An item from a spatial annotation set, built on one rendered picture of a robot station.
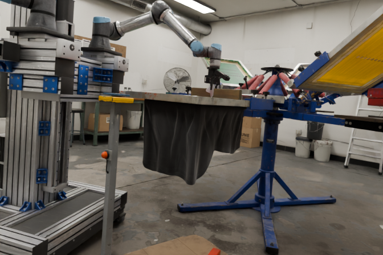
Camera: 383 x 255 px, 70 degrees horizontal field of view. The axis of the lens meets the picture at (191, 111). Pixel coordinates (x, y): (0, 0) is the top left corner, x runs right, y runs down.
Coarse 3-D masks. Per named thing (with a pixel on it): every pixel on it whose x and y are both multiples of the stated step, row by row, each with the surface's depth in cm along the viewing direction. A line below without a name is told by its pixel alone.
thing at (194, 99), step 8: (128, 96) 164; (136, 96) 159; (144, 96) 154; (152, 96) 149; (160, 96) 145; (168, 96) 141; (176, 96) 137; (184, 96) 134; (192, 96) 130; (200, 96) 129; (208, 104) 134; (216, 104) 139; (224, 104) 144; (232, 104) 150; (240, 104) 156; (248, 104) 163
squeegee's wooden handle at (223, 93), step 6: (192, 90) 197; (198, 90) 193; (204, 90) 190; (216, 90) 183; (222, 90) 180; (228, 90) 177; (234, 90) 174; (240, 90) 172; (204, 96) 190; (216, 96) 183; (222, 96) 180; (228, 96) 177; (234, 96) 173; (240, 96) 172
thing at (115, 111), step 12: (108, 96) 136; (120, 96) 142; (120, 108) 142; (108, 144) 143; (108, 168) 142; (108, 180) 142; (108, 192) 142; (108, 204) 142; (108, 216) 143; (108, 228) 144; (108, 240) 145; (108, 252) 145
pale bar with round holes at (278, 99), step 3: (258, 96) 197; (261, 96) 196; (264, 96) 194; (267, 96) 192; (270, 96) 191; (273, 96) 190; (276, 96) 188; (279, 96) 187; (282, 96) 186; (270, 99) 191; (273, 99) 190; (276, 99) 188; (279, 99) 187; (282, 99) 187; (276, 102) 188; (279, 102) 187; (282, 102) 187
